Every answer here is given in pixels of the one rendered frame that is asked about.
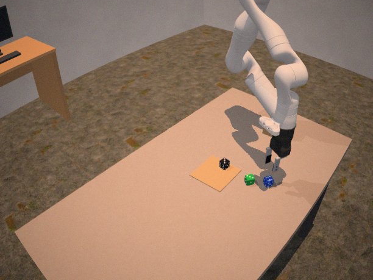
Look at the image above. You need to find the green die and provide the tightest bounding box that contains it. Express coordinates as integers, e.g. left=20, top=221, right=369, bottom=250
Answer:
left=244, top=174, right=255, bottom=185

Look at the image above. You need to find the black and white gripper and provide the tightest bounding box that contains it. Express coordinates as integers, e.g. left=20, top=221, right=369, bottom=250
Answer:
left=259, top=109, right=297, bottom=172

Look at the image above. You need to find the black die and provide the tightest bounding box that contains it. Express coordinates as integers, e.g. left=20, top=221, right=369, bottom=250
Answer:
left=219, top=158, right=230, bottom=170

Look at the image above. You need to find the orange flat square mat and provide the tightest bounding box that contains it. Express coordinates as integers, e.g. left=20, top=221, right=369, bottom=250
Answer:
left=190, top=156, right=241, bottom=192

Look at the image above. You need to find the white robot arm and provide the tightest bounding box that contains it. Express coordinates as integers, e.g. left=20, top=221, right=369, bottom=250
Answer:
left=226, top=0, right=308, bottom=118

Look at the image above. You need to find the blue die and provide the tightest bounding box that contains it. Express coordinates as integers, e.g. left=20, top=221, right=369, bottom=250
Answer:
left=263, top=175, right=274, bottom=188

